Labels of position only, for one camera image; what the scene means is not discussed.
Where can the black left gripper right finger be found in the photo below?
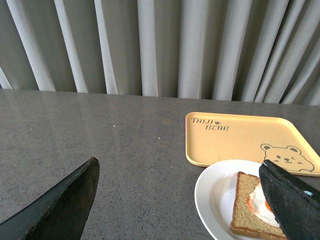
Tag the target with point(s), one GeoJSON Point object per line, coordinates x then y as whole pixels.
{"type": "Point", "coordinates": [294, 203]}

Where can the fried egg filling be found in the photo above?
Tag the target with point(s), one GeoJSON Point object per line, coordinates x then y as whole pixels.
{"type": "Point", "coordinates": [258, 205]}

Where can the white round plate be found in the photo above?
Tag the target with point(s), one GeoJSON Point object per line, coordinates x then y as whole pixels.
{"type": "Point", "coordinates": [214, 196]}

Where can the yellow bear tray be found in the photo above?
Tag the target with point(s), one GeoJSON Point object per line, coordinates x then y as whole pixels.
{"type": "Point", "coordinates": [215, 137]}

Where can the bottom bread slice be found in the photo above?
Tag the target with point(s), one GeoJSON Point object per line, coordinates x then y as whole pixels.
{"type": "Point", "coordinates": [244, 222]}

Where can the grey pleated curtain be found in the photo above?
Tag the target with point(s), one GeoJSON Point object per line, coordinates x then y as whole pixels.
{"type": "Point", "coordinates": [263, 51]}

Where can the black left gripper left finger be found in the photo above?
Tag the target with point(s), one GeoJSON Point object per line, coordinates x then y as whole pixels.
{"type": "Point", "coordinates": [60, 213]}

